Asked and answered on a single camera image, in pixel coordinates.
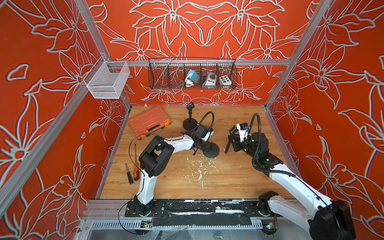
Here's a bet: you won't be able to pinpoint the orange plastic tool case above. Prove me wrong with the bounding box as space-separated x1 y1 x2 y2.
128 107 172 140

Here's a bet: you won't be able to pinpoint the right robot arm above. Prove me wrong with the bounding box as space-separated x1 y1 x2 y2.
227 123 357 240

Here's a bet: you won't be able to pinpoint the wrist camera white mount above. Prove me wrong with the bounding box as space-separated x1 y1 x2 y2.
236 123 250 143
203 130 213 142

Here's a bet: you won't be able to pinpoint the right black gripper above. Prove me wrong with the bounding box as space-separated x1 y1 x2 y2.
227 133 260 161

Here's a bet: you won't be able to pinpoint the white button box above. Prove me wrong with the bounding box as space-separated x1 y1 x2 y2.
219 75 232 89

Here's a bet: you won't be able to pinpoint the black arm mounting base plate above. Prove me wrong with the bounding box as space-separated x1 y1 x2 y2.
124 199 279 229

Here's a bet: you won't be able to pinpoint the black round stand base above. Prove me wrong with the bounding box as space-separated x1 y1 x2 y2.
183 118 198 131

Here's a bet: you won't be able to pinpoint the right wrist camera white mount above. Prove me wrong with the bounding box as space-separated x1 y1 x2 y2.
236 123 250 143

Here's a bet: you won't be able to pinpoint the orange black handled tool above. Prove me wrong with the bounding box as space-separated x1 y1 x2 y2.
134 144 140 181

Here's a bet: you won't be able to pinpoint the teal box in basket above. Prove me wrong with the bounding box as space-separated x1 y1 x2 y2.
187 70 200 83

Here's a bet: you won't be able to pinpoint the black wire wall basket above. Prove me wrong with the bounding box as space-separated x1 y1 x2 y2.
148 57 238 90

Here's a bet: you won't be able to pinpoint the clear plastic wall bin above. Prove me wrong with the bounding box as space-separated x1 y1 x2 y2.
84 62 131 99

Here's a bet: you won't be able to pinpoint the black handled screwdriver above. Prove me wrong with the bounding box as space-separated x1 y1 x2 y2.
125 164 134 185

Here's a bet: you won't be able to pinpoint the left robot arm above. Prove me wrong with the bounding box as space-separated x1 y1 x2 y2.
133 111 220 216

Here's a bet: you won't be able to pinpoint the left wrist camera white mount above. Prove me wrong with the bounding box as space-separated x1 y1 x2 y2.
203 130 213 142

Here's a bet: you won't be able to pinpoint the white device black knobs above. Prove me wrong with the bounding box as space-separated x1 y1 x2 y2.
203 73 217 89

